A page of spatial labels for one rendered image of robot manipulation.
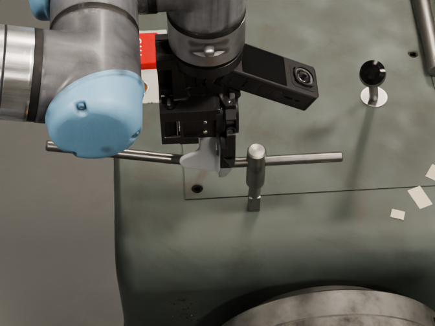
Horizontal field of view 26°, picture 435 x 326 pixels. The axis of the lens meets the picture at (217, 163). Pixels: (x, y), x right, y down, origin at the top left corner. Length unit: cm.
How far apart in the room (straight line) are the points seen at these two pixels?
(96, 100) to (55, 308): 185
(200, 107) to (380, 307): 34
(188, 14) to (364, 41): 54
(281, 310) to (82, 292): 147
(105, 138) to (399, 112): 61
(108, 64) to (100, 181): 201
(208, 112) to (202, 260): 25
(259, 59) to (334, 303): 32
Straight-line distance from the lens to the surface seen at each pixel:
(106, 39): 75
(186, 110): 95
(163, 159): 106
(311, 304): 112
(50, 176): 277
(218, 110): 95
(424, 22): 136
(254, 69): 95
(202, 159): 103
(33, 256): 263
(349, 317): 112
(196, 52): 89
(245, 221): 115
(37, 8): 84
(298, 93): 97
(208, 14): 85
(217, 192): 117
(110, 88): 72
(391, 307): 115
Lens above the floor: 222
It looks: 54 degrees down
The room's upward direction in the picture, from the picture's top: straight up
